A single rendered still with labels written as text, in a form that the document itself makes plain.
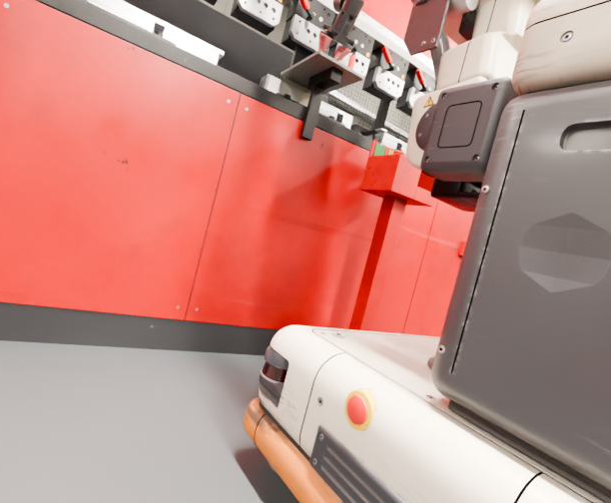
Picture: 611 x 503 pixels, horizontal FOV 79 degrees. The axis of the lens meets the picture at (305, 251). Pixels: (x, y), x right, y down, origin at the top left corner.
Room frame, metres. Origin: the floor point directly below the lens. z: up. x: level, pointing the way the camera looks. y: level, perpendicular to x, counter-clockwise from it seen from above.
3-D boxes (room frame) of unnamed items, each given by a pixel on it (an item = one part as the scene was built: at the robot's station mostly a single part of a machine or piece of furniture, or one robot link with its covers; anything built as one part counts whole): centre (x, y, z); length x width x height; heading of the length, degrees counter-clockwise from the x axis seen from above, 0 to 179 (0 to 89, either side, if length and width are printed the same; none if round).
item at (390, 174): (1.31, -0.26, 0.75); 0.20 x 0.16 x 0.18; 121
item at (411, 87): (1.71, -0.31, 1.20); 0.15 x 0.09 x 0.17; 121
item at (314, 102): (1.26, 0.08, 0.88); 0.14 x 0.04 x 0.22; 31
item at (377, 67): (1.61, -0.14, 1.20); 0.15 x 0.09 x 0.17; 121
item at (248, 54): (1.73, 0.64, 1.12); 1.13 x 0.02 x 0.44; 121
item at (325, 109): (1.44, 0.13, 0.92); 0.39 x 0.06 x 0.10; 121
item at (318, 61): (1.29, 0.10, 1.00); 0.26 x 0.18 x 0.01; 31
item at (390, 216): (1.31, -0.26, 0.39); 0.06 x 0.06 x 0.54; 31
